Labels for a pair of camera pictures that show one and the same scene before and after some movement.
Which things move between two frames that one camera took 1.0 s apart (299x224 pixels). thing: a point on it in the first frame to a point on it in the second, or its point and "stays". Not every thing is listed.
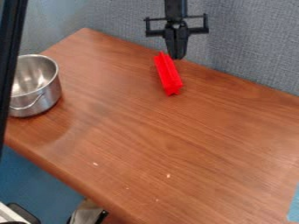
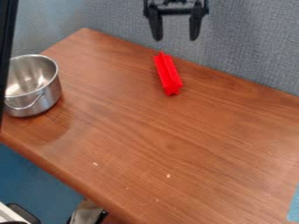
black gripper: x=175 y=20 to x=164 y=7
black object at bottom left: x=25 y=215 stays
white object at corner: x=9 y=215 stays
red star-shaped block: x=168 y=74 stays
